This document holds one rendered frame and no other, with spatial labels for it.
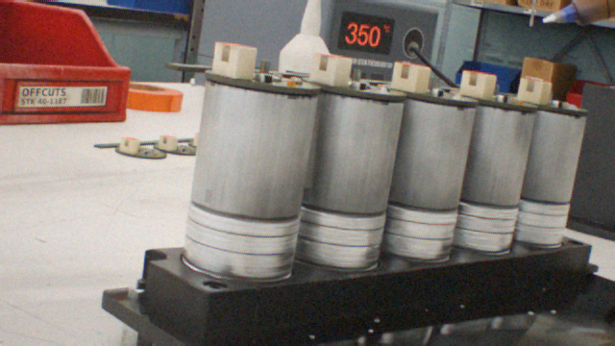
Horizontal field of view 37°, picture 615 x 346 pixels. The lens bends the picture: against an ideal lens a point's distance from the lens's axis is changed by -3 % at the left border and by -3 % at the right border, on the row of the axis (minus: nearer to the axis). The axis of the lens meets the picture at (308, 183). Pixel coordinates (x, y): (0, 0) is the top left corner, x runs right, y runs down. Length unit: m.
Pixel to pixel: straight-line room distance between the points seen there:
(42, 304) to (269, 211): 0.07
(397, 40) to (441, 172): 0.46
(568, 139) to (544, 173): 0.01
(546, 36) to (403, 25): 4.45
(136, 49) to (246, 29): 5.51
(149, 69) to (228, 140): 6.12
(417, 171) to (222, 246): 0.06
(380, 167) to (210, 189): 0.04
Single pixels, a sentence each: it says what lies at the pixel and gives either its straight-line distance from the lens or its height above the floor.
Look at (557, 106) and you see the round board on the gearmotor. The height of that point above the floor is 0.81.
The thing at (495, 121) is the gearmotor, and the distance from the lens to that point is 0.25.
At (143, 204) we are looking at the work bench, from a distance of 0.35.
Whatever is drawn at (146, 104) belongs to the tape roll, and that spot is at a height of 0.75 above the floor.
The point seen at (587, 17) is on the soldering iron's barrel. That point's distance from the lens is 0.26.
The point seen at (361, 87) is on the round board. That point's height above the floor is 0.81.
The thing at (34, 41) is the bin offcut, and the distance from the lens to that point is 0.61.
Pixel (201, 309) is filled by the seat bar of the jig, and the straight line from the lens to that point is 0.19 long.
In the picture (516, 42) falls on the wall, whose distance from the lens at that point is 5.20.
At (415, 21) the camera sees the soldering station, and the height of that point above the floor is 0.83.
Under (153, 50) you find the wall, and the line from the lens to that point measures 6.31.
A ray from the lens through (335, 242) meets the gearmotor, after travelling 0.21.
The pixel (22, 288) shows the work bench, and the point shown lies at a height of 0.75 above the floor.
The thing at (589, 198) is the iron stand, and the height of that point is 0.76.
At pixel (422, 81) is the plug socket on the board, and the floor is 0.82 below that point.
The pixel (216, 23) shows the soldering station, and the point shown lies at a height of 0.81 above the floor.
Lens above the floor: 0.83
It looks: 10 degrees down
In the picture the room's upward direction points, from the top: 9 degrees clockwise
